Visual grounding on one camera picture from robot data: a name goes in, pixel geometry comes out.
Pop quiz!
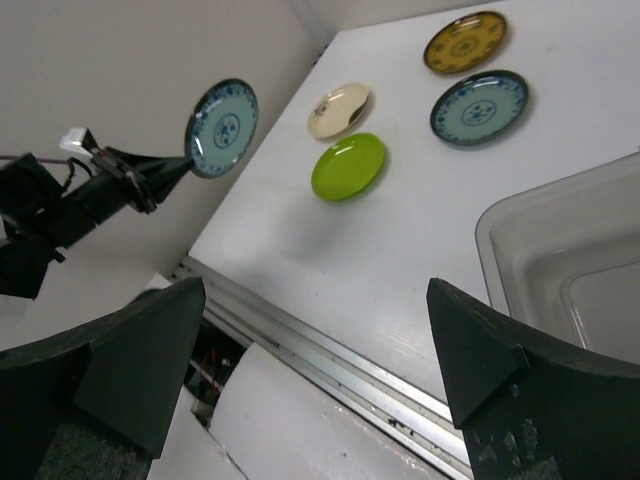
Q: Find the small blue patterned plate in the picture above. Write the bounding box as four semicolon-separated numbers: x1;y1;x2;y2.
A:
184;78;259;179

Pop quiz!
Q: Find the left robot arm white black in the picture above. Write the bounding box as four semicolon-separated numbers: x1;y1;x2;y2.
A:
1;147;193;299

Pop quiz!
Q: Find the aluminium table rail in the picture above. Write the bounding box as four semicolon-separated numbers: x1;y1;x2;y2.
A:
171;256;473;479

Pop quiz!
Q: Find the cream plate with dark patch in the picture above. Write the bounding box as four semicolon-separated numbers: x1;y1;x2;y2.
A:
307;82;372;140

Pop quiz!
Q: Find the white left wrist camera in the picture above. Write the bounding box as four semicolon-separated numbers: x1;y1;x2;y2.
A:
59;128;96;155

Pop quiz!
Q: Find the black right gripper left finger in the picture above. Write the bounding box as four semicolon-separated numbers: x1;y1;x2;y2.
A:
1;278;206;479

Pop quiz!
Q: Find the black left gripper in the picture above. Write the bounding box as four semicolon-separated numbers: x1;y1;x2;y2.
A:
59;147;193;235

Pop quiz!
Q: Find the yellow patterned plate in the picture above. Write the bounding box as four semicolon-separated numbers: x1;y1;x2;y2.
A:
423;10;508;75

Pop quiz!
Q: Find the white front cover panel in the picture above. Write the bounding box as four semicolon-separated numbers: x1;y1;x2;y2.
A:
148;345;442;480

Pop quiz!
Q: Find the clear plastic bin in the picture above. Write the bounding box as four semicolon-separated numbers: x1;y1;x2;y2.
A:
475;153;639;363

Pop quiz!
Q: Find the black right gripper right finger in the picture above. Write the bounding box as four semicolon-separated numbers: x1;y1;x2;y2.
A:
426;278;639;479

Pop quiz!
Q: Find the lime green plate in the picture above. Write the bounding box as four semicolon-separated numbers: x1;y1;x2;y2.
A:
310;133;386;202

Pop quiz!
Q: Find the large blue patterned plate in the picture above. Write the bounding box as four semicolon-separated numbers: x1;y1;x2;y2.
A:
429;70;530;147

